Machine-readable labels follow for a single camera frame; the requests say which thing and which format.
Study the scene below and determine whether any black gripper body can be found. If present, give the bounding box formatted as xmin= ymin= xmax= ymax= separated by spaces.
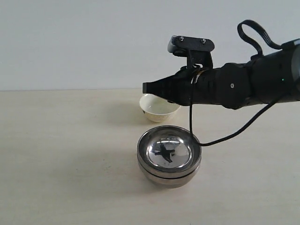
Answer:
xmin=173 ymin=63 xmax=255 ymax=109

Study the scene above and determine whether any small cream ceramic bowl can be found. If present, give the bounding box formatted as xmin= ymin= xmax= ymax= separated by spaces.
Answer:
xmin=139 ymin=94 xmax=181 ymax=123

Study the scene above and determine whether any ribbed stainless steel bowl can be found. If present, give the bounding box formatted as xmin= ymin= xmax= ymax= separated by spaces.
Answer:
xmin=137 ymin=125 xmax=202 ymax=178

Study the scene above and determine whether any smooth stainless steel bowl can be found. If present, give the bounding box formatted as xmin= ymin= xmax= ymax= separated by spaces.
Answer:
xmin=138 ymin=163 xmax=201 ymax=189

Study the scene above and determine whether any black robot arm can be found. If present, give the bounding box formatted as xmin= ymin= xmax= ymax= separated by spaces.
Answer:
xmin=142 ymin=44 xmax=300 ymax=110

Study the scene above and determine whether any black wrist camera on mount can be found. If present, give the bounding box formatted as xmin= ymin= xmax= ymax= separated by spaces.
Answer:
xmin=167 ymin=36 xmax=215 ymax=68

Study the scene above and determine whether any thin black camera cable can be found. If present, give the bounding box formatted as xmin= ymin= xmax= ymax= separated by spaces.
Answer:
xmin=188 ymin=67 xmax=300 ymax=147

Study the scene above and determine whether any flat black ribbon cable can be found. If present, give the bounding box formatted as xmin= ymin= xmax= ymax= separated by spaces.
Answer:
xmin=237 ymin=20 xmax=285 ymax=56

